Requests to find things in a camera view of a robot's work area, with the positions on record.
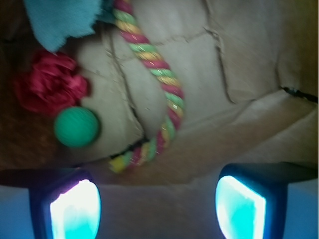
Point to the brown paper bag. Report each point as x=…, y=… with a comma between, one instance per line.
x=156, y=167

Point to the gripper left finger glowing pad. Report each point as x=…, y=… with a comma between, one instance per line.
x=65, y=204

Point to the green rubber ball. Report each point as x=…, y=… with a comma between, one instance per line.
x=76, y=127

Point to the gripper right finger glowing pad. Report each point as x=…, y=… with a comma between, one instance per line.
x=250, y=200

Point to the multicolour twisted rope toy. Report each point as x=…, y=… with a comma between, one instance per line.
x=154, y=62

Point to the red crumpled fabric flower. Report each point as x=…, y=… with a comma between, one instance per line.
x=51, y=85

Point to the light blue cloth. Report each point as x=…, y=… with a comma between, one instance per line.
x=54, y=21

